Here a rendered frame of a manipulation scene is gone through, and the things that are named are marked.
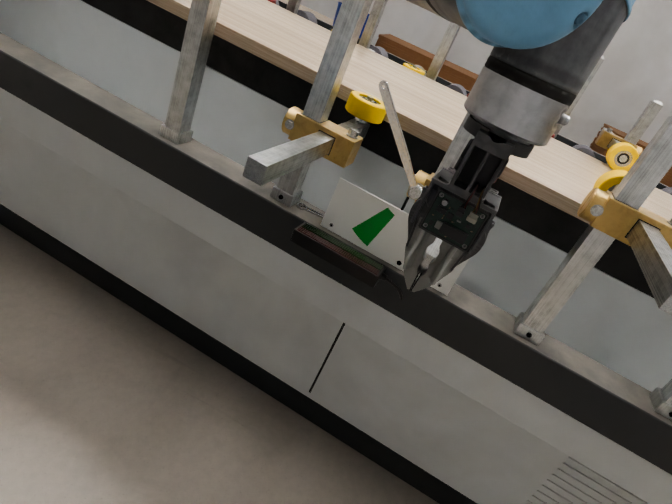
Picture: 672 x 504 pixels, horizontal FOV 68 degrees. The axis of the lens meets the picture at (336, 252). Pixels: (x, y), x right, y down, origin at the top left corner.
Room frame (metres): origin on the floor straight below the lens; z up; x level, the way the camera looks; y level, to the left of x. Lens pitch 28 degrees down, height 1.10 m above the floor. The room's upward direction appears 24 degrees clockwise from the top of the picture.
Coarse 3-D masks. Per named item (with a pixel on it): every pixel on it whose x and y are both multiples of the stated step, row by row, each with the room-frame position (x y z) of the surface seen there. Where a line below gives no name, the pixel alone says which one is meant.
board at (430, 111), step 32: (160, 0) 1.14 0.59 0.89; (224, 0) 1.44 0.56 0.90; (256, 0) 1.73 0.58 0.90; (224, 32) 1.11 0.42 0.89; (256, 32) 1.19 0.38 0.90; (288, 32) 1.39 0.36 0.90; (320, 32) 1.66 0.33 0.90; (288, 64) 1.08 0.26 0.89; (352, 64) 1.34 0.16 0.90; (384, 64) 1.60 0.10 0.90; (416, 96) 1.30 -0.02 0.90; (448, 96) 1.54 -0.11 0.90; (416, 128) 1.02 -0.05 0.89; (448, 128) 1.09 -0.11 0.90; (512, 160) 1.06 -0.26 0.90; (544, 160) 1.22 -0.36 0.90; (576, 160) 1.43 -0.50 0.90; (544, 192) 0.97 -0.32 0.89; (576, 192) 1.04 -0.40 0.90
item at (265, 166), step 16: (368, 128) 1.01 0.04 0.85; (288, 144) 0.70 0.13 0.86; (304, 144) 0.73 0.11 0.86; (320, 144) 0.76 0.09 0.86; (256, 160) 0.59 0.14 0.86; (272, 160) 0.62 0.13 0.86; (288, 160) 0.65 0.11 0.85; (304, 160) 0.72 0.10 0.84; (256, 176) 0.59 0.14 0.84; (272, 176) 0.62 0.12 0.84
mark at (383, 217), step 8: (376, 216) 0.80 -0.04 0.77; (384, 216) 0.80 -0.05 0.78; (392, 216) 0.80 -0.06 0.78; (360, 224) 0.80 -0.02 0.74; (368, 224) 0.80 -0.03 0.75; (376, 224) 0.80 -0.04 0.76; (384, 224) 0.80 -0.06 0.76; (360, 232) 0.80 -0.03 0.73; (368, 232) 0.80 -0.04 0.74; (376, 232) 0.80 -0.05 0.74; (368, 240) 0.80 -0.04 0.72
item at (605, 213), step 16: (592, 192) 0.78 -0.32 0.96; (608, 192) 0.78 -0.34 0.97; (592, 208) 0.75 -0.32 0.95; (608, 208) 0.74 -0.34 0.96; (624, 208) 0.74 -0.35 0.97; (640, 208) 0.77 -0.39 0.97; (592, 224) 0.75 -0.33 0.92; (608, 224) 0.74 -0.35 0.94; (624, 224) 0.74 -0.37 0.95; (656, 224) 0.73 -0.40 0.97; (624, 240) 0.74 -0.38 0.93
